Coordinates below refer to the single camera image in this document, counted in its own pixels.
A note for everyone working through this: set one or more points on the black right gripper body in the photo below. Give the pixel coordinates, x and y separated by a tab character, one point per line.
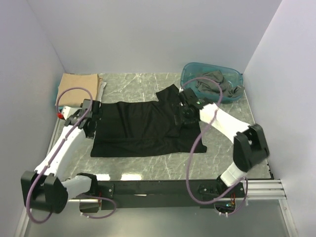
184	117

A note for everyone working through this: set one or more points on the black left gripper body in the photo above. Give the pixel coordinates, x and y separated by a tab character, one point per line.
92	135

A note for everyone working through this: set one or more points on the black t shirt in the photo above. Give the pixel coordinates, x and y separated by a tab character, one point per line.
143	129

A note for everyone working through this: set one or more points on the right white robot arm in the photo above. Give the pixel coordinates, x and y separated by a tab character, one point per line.
250	147

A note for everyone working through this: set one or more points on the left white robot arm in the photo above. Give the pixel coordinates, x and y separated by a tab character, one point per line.
43	188

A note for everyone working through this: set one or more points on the grey crumpled t shirt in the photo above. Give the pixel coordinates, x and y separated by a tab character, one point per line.
205	86

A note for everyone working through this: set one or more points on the teal transparent plastic bin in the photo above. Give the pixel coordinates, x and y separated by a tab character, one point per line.
193	71

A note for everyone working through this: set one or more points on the white folded t shirt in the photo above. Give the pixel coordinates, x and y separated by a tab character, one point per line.
102	86

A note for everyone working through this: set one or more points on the teal folded t shirt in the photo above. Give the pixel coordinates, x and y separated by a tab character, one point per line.
55	94

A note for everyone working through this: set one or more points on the black base crossbar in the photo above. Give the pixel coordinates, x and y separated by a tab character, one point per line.
160	193

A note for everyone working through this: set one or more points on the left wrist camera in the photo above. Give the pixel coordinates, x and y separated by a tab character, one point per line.
64	112

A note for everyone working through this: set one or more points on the aluminium frame rail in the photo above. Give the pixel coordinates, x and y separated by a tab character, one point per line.
252	189

